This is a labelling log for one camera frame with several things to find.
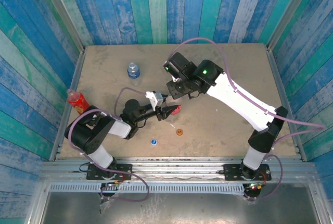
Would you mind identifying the clear bottle red label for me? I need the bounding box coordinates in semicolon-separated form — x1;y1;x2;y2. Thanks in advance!
164;97;182;116

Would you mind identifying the clear bottle blue label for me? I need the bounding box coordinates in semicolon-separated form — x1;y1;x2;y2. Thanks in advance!
126;61;142;86

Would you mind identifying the red drink bottle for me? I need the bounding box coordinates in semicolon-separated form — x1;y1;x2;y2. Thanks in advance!
67;89;91;115

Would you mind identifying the stainless metal sheet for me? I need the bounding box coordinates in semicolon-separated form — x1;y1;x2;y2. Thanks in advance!
41;191;322;224

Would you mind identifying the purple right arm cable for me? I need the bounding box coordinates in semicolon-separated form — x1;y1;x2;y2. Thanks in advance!
168;38;326;201

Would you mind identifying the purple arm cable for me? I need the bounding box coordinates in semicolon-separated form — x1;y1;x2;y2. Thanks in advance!
168;38;326;201
68;87;150;203

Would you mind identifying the aluminium mounting rail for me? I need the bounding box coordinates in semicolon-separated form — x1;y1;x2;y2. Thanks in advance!
39;157;318;183

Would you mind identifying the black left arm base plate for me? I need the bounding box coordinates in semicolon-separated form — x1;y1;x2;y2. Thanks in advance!
86;163;133;181

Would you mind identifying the aluminium table side rail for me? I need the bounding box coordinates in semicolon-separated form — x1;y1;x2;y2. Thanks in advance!
267;48;308;161
48;49;86;161

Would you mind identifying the slotted grey cable duct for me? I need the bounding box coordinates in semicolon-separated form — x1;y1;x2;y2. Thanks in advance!
49;183;247;195

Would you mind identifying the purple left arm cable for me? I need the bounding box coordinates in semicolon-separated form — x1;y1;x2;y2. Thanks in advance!
68;87;150;203

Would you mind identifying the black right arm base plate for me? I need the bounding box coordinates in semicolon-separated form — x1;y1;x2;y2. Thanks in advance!
223;163;272;182

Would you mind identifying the aluminium corner post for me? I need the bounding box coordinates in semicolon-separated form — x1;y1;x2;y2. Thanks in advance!
267;0;313;51
36;0;86;53

